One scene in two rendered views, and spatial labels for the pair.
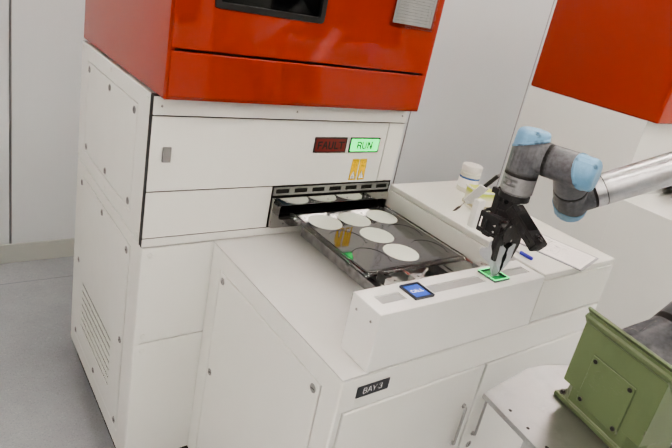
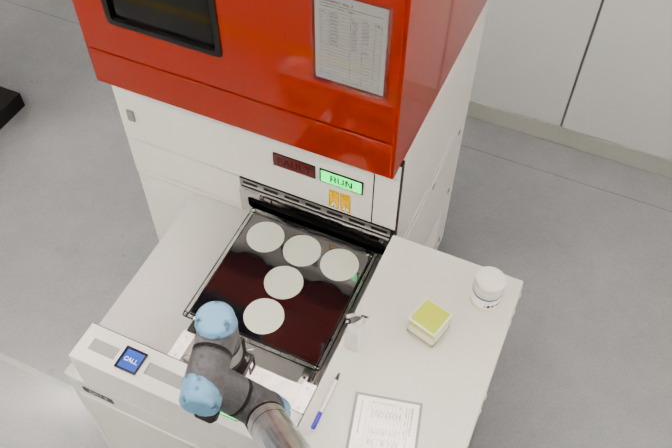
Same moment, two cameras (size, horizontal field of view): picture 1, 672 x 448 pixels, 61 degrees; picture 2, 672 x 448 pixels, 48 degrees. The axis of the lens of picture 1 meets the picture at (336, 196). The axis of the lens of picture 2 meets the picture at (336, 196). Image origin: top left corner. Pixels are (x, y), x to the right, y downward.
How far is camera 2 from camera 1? 1.90 m
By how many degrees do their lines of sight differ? 58
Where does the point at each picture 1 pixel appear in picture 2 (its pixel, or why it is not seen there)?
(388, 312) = (76, 357)
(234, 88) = (151, 89)
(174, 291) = (174, 212)
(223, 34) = (124, 45)
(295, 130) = (247, 138)
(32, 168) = not seen: outside the picture
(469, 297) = (167, 401)
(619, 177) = (259, 432)
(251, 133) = (201, 124)
